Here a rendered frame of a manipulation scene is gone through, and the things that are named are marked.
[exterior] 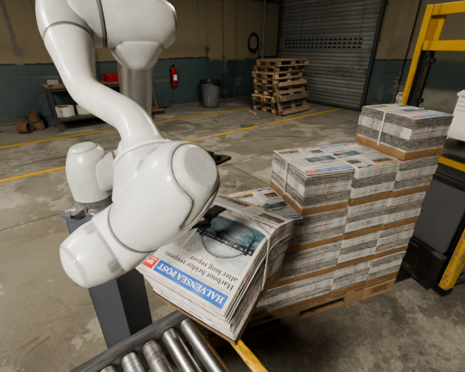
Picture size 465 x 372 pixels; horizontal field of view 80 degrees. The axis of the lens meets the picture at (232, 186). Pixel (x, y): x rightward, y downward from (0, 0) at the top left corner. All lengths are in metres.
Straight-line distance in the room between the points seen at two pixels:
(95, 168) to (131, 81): 0.41
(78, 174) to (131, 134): 0.79
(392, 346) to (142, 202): 1.96
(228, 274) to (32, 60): 7.07
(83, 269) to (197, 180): 0.22
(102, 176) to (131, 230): 0.82
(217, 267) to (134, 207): 0.36
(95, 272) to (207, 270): 0.30
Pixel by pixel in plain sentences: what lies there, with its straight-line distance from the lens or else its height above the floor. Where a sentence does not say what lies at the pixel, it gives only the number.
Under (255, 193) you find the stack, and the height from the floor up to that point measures 0.83.
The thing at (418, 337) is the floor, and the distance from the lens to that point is 2.27.
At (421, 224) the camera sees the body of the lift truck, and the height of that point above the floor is 0.35.
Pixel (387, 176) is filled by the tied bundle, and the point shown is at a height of 0.98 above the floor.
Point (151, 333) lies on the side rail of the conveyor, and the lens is 1.03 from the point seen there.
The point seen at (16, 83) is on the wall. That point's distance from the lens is 7.47.
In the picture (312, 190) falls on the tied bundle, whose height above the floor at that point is 0.98.
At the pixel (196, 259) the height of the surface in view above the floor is 1.15.
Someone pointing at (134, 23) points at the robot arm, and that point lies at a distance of 0.81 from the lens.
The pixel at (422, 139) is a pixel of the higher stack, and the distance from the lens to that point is 1.80.
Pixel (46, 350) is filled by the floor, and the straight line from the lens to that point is 2.21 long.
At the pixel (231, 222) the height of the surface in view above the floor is 1.18.
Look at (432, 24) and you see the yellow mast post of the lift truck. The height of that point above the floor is 1.74.
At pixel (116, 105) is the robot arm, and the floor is 1.54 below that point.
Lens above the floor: 1.62
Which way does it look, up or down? 27 degrees down
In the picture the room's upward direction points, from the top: straight up
